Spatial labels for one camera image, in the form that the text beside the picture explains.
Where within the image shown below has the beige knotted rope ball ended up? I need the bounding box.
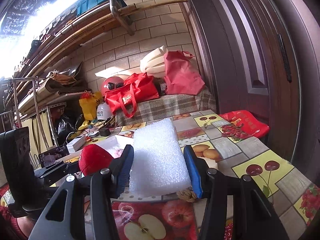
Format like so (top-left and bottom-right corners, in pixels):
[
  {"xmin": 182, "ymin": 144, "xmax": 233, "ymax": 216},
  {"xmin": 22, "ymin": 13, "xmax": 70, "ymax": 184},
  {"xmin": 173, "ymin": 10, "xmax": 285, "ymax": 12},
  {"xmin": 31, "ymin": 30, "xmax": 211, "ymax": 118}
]
[{"xmin": 176, "ymin": 187, "xmax": 197, "ymax": 203}]

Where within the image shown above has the red plush toy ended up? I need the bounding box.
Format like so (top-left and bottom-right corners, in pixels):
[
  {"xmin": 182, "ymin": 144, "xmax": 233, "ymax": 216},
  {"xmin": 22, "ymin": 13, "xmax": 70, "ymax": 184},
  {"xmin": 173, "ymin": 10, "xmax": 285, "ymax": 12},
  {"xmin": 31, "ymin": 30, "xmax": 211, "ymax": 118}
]
[{"xmin": 79, "ymin": 144, "xmax": 114, "ymax": 176}]

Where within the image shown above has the pink plush toy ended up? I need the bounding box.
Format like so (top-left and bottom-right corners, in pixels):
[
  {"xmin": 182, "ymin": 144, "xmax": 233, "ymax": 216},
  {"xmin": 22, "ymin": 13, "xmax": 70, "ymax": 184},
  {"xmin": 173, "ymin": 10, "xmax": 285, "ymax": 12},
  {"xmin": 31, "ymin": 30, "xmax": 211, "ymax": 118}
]
[{"xmin": 107, "ymin": 147, "xmax": 123, "ymax": 159}]

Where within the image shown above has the white bubble foam sheet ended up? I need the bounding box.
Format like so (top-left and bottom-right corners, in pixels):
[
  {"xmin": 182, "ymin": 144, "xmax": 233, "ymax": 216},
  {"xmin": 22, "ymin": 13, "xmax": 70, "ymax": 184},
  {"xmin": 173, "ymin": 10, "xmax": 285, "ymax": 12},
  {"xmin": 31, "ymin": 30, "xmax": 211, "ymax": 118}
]
[{"xmin": 129, "ymin": 118, "xmax": 191, "ymax": 198}]

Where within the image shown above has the pale yellow sponge piece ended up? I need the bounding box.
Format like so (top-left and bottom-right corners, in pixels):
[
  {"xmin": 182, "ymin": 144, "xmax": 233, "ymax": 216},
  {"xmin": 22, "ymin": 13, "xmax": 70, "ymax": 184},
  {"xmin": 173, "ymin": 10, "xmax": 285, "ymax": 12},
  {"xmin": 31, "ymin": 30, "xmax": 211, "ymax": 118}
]
[{"xmin": 200, "ymin": 157, "xmax": 218, "ymax": 170}]

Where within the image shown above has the white cardboard box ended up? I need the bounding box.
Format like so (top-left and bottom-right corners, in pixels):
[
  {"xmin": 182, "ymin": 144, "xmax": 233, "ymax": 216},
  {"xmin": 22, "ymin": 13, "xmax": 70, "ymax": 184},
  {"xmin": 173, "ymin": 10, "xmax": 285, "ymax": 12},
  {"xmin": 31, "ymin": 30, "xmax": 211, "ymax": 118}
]
[{"xmin": 55, "ymin": 135, "xmax": 133, "ymax": 163}]

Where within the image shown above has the white small box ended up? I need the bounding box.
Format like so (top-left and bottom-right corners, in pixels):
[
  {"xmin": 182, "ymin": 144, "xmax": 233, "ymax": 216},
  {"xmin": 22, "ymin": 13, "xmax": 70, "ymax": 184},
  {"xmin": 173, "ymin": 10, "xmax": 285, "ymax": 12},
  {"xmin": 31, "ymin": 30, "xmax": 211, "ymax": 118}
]
[{"xmin": 66, "ymin": 135, "xmax": 86, "ymax": 154}]

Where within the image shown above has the black charger adapter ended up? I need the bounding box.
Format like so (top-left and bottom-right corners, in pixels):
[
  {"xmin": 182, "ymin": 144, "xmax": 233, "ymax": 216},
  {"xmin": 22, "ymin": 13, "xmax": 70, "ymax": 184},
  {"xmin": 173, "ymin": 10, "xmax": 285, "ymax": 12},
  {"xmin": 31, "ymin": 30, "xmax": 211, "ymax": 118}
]
[{"xmin": 98, "ymin": 127, "xmax": 111, "ymax": 137}]

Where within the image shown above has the red plastic bag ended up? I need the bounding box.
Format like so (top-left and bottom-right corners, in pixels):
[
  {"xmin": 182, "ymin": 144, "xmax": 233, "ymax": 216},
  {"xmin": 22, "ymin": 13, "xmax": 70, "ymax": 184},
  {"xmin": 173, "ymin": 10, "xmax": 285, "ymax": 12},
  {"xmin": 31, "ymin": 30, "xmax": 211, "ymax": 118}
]
[{"xmin": 220, "ymin": 110, "xmax": 270, "ymax": 138}]

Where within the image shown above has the white helmet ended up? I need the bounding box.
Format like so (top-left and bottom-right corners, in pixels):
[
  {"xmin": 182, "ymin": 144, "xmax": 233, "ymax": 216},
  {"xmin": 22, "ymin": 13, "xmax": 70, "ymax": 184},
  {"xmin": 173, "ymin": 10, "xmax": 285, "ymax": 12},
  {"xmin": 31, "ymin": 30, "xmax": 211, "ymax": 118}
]
[{"xmin": 97, "ymin": 102, "xmax": 113, "ymax": 120}]

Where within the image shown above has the yellow plastic bag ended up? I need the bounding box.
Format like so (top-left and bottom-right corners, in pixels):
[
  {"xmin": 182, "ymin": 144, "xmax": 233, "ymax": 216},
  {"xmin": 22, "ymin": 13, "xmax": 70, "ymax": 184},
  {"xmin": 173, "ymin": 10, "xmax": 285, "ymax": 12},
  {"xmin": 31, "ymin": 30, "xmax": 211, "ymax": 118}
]
[{"xmin": 79, "ymin": 91, "xmax": 103, "ymax": 121}]

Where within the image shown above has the plaid covered bench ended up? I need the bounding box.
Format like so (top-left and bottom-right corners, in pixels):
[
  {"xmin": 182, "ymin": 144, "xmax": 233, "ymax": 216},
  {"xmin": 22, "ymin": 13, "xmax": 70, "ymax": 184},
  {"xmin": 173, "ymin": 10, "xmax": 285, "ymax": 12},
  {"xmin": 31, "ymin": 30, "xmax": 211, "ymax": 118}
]
[{"xmin": 116, "ymin": 88, "xmax": 216, "ymax": 126}]

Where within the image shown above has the fruit pattern tablecloth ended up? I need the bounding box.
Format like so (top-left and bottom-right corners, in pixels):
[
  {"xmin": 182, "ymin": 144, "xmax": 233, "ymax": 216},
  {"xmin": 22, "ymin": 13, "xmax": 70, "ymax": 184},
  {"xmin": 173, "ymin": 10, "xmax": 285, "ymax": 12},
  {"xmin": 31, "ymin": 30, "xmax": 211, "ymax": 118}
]
[{"xmin": 0, "ymin": 109, "xmax": 320, "ymax": 240}]

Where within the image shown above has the metal storage rack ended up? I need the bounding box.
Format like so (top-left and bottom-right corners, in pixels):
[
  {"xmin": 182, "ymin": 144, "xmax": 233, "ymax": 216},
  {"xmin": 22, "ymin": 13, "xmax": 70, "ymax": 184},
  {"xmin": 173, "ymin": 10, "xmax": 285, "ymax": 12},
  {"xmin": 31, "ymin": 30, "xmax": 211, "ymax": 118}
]
[{"xmin": 1, "ymin": 63, "xmax": 89, "ymax": 161}]

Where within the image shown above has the red helmet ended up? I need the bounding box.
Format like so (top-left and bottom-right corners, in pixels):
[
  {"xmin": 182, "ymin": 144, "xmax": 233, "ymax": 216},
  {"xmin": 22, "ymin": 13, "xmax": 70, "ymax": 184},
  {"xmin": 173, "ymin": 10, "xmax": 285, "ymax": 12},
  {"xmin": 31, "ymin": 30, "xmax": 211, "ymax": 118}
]
[{"xmin": 100, "ymin": 76, "xmax": 124, "ymax": 96}]

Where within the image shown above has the red tote bag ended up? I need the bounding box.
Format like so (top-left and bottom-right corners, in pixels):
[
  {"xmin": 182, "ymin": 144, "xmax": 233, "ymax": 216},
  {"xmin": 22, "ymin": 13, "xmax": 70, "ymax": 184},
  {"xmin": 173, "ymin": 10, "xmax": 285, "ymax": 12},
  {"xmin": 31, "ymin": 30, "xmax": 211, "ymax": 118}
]
[{"xmin": 105, "ymin": 73, "xmax": 159, "ymax": 118}]

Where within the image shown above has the pinkish red paper bag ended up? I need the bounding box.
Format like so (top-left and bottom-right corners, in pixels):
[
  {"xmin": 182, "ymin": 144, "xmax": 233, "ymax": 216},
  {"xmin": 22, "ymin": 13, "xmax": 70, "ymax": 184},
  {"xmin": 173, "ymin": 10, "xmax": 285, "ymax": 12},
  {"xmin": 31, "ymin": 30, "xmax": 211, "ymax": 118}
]
[{"xmin": 164, "ymin": 50, "xmax": 205, "ymax": 95}]

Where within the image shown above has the cream foam cushions stack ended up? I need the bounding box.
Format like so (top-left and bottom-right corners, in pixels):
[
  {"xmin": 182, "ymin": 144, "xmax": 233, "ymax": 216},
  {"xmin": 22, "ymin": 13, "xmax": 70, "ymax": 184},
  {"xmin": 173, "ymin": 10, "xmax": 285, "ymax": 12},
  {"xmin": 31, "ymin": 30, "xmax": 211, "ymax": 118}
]
[{"xmin": 140, "ymin": 46, "xmax": 168, "ymax": 77}]

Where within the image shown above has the brown wooden door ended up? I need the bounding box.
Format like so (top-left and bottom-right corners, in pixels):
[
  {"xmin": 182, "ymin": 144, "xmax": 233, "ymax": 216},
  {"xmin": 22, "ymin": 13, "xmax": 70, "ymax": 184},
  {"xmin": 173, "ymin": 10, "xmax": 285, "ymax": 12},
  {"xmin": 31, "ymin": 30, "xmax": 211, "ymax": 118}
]
[{"xmin": 183, "ymin": 0, "xmax": 319, "ymax": 180}]

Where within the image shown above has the blue plastic crate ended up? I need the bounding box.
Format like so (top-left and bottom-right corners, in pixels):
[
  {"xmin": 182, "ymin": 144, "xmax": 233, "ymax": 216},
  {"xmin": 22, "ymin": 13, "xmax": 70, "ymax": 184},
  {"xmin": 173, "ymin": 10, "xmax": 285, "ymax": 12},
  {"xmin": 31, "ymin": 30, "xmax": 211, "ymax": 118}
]
[{"xmin": 76, "ymin": 0, "xmax": 108, "ymax": 17}]

